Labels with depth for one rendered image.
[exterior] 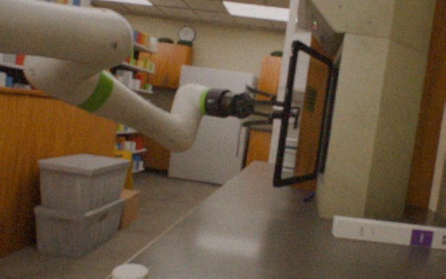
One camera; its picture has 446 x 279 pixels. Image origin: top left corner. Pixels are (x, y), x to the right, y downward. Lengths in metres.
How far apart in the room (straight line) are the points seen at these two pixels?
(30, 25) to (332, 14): 0.65
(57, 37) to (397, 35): 0.76
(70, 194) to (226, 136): 3.37
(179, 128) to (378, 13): 0.66
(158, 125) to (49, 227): 2.11
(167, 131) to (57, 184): 1.97
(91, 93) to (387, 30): 0.74
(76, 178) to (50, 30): 2.27
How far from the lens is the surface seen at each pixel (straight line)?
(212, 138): 6.02
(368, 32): 1.00
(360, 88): 0.98
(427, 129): 1.40
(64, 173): 3.01
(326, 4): 1.01
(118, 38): 0.87
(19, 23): 0.74
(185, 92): 1.25
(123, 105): 1.07
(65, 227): 3.10
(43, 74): 0.97
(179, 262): 0.62
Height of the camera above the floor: 1.18
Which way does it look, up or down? 3 degrees down
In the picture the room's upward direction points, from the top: 8 degrees clockwise
